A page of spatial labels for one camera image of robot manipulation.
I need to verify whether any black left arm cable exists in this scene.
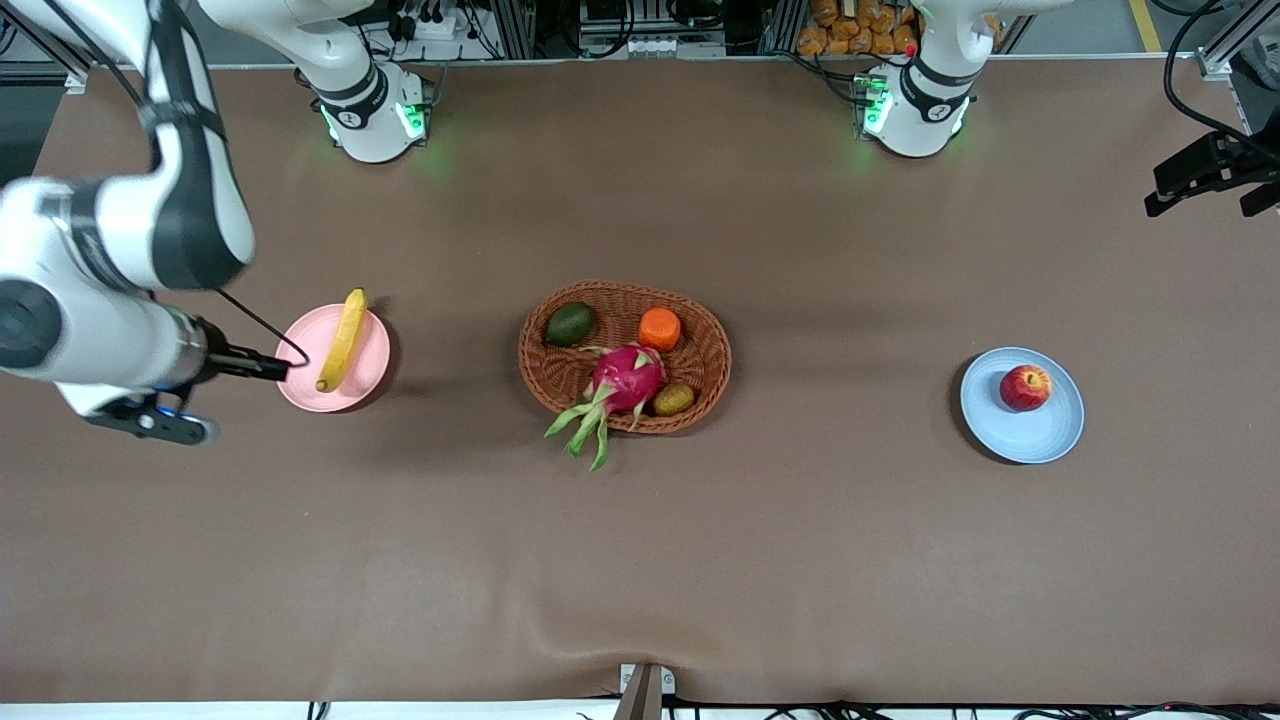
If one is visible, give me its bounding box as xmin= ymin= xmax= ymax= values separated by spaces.
xmin=1163 ymin=0 xmax=1280 ymax=153

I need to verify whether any pink dragon fruit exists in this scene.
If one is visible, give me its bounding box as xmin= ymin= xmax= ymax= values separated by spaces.
xmin=544 ymin=343 xmax=668 ymax=471

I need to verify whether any white power strip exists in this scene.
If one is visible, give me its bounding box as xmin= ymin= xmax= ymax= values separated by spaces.
xmin=385 ymin=5 xmax=471 ymax=46

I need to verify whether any blue plate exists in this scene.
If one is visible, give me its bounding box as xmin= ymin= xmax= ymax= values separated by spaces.
xmin=960 ymin=346 xmax=1086 ymax=465

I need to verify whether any brown table cloth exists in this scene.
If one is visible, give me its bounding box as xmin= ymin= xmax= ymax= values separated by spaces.
xmin=0 ymin=55 xmax=1280 ymax=706

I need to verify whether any red apple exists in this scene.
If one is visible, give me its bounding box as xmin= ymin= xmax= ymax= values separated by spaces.
xmin=999 ymin=364 xmax=1053 ymax=412

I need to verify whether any yellow banana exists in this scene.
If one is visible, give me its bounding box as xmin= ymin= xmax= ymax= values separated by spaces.
xmin=316 ymin=288 xmax=369 ymax=393

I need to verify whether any control box with connectors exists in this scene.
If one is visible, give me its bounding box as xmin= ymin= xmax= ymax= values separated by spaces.
xmin=530 ymin=0 xmax=761 ymax=59

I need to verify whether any orange fruit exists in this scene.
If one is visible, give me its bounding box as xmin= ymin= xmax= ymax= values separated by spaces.
xmin=638 ymin=307 xmax=683 ymax=353

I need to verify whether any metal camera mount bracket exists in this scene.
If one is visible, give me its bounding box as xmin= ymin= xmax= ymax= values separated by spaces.
xmin=618 ymin=663 xmax=677 ymax=720

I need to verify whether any pink plate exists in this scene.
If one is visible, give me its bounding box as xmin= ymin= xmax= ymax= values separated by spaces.
xmin=275 ymin=303 xmax=392 ymax=413

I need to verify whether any aluminium frame post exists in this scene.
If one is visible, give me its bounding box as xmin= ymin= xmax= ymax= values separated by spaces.
xmin=5 ymin=10 xmax=93 ymax=94
xmin=1195 ymin=0 xmax=1280 ymax=83

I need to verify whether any bag of bread rolls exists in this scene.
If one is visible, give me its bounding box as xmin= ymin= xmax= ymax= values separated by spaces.
xmin=797 ymin=0 xmax=921 ymax=57

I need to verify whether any green avocado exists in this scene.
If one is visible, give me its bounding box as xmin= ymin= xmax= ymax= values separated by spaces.
xmin=545 ymin=301 xmax=598 ymax=348

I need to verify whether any brown wicker basket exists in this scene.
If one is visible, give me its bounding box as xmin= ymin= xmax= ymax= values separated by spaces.
xmin=517 ymin=280 xmax=732 ymax=434

